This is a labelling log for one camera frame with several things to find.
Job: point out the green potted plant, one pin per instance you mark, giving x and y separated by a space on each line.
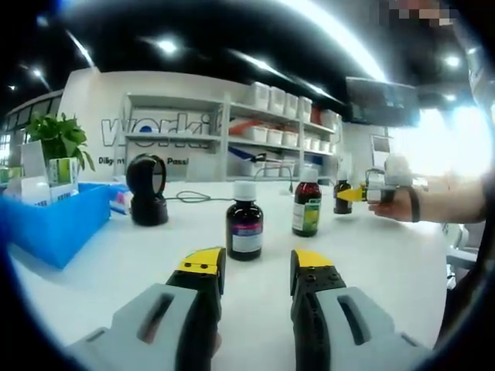
62 131

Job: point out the red storage bin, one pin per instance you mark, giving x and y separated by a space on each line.
317 114

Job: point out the blue plastic bin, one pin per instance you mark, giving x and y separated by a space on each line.
58 228

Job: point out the brown medicine bottle green label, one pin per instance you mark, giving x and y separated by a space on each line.
307 197

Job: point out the dark wall monitor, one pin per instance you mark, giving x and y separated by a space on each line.
383 100

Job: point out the person's right hand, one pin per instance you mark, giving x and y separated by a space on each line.
398 208

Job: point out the grey metal shelf rack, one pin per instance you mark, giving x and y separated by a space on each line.
170 137

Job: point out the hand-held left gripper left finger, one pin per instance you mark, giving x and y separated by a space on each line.
131 328

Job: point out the small standing display screen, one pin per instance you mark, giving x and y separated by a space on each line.
380 146

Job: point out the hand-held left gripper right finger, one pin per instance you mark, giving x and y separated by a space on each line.
371 332

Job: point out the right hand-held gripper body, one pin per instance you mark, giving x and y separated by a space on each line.
396 170

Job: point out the black barcode scanner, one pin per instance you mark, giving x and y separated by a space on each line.
149 212

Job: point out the pink white small box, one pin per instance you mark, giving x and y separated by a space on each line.
121 201

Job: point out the green medicine box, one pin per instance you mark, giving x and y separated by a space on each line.
62 170
11 174

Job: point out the white table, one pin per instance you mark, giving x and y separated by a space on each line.
255 309

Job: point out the white medicine box blue print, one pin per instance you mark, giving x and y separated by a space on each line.
65 191

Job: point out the white chair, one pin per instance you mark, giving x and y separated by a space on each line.
462 243

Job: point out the brown medicine bottle purple label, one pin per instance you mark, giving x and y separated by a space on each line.
244 216

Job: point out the person's dark clothing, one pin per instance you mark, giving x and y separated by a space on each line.
475 270

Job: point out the small dark medicine bottle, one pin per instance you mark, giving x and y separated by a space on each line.
342 208

